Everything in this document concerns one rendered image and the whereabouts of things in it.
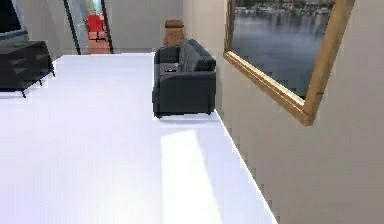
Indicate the dark grey sofa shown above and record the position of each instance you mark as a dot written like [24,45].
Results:
[181,90]

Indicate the black remote control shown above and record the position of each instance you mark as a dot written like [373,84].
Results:
[170,70]

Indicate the wood framed lake picture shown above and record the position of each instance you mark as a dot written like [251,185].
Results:
[280,50]

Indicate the red chair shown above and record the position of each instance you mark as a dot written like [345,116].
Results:
[95,26]

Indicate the black framed doorway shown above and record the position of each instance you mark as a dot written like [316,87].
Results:
[88,26]

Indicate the black television stand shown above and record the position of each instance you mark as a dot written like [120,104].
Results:
[21,65]

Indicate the black television set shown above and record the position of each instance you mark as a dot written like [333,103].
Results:
[8,20]

